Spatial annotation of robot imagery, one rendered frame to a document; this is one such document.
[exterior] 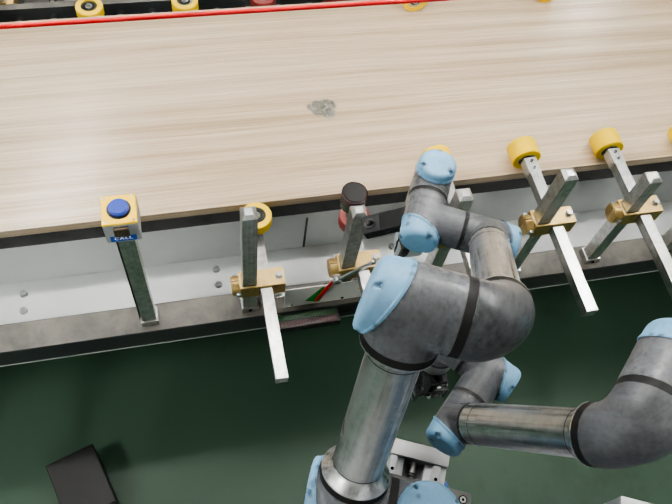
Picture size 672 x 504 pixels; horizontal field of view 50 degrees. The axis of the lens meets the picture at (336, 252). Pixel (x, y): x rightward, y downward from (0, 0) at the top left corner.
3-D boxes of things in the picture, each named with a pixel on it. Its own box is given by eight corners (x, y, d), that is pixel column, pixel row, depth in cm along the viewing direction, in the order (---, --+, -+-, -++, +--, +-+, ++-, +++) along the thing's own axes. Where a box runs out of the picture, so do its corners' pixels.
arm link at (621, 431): (681, 503, 96) (445, 463, 137) (709, 437, 101) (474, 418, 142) (634, 446, 93) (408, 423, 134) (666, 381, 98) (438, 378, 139)
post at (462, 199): (430, 291, 207) (475, 198, 166) (418, 293, 206) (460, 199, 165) (427, 281, 209) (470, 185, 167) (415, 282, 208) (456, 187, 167)
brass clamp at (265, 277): (285, 294, 186) (286, 285, 182) (233, 301, 184) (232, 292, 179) (281, 273, 189) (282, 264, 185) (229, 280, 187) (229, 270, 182)
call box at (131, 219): (142, 241, 150) (137, 221, 143) (108, 245, 149) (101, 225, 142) (140, 213, 153) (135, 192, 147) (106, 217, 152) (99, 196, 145)
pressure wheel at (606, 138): (622, 138, 198) (593, 150, 200) (625, 152, 204) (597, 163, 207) (614, 121, 200) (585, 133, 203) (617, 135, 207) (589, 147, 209)
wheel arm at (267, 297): (288, 382, 174) (289, 376, 171) (274, 385, 174) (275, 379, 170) (261, 230, 195) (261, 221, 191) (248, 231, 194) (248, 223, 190)
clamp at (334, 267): (380, 274, 189) (383, 265, 184) (329, 281, 186) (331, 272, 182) (375, 256, 191) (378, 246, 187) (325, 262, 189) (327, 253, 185)
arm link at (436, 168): (413, 174, 135) (422, 140, 139) (403, 207, 144) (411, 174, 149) (454, 185, 135) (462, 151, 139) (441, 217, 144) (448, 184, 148)
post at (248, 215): (256, 312, 195) (258, 217, 154) (243, 314, 195) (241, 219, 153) (254, 301, 197) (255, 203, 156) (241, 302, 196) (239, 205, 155)
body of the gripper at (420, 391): (410, 403, 159) (422, 384, 148) (402, 366, 163) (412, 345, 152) (444, 398, 160) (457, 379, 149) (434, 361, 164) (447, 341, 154)
